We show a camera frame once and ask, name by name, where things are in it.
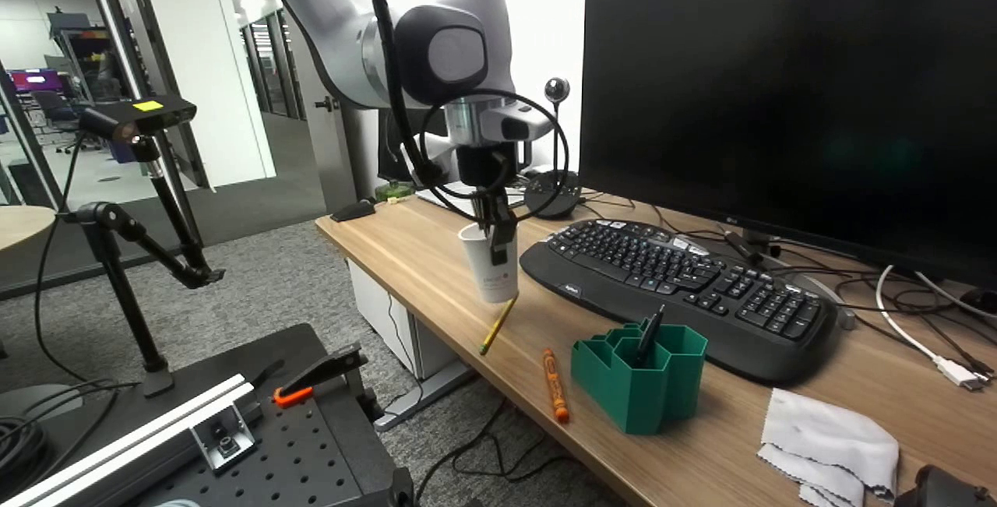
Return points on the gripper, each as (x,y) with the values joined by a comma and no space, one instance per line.
(484,168)

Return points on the monitor with purple screen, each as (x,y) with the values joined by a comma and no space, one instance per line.
(35,79)

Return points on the orange crayon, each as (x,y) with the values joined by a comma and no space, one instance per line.
(554,382)

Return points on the white drawer cabinet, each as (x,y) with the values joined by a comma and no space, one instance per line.
(389,320)

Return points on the aluminium rail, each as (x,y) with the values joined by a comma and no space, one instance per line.
(132,437)

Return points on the black curved keyboard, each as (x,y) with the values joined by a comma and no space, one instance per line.
(670,281)

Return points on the green plastic pen holder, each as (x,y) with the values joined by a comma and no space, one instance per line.
(631,390)

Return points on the black clamp with orange trigger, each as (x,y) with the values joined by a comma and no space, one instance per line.
(319,373)

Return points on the large black monitor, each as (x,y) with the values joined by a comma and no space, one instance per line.
(779,79)

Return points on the round webcam on black base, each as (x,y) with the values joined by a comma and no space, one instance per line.
(553,191)

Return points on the camera on mount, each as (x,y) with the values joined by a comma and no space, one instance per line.
(140,117)

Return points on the white cloth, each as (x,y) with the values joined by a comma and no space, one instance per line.
(826,441)

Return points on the small black computer mouse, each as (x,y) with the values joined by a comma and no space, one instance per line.
(352,211)

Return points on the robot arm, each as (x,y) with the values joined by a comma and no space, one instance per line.
(343,32)

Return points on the office chair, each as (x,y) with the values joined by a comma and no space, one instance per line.
(56,114)

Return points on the green round object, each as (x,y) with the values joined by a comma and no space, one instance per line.
(395,191)

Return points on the round wooden table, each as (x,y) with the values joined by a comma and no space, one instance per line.
(23,225)

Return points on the black pen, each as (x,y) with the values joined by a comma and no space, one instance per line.
(648,336)

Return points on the white paper cup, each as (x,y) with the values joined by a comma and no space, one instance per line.
(489,281)

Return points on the yellow pencil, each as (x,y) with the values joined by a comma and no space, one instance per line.
(498,326)

